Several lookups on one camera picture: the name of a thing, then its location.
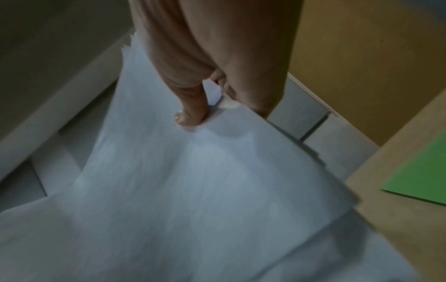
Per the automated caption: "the person's right hand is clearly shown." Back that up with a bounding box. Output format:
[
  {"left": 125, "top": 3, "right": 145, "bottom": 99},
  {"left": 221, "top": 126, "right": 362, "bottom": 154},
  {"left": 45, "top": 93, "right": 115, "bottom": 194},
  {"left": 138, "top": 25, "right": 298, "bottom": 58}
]
[{"left": 128, "top": 0, "right": 305, "bottom": 128}]

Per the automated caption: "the stack of white paper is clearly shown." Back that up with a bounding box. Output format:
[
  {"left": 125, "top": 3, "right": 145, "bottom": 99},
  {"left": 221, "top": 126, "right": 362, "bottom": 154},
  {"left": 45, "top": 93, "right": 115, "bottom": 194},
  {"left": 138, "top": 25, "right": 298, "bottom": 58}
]
[{"left": 0, "top": 34, "right": 419, "bottom": 282}]

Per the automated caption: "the brown wooden partition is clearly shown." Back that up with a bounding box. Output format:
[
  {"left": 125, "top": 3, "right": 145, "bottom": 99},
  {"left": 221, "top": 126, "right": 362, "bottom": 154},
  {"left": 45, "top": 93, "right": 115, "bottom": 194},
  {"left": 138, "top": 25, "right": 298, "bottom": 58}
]
[{"left": 287, "top": 0, "right": 446, "bottom": 147}]

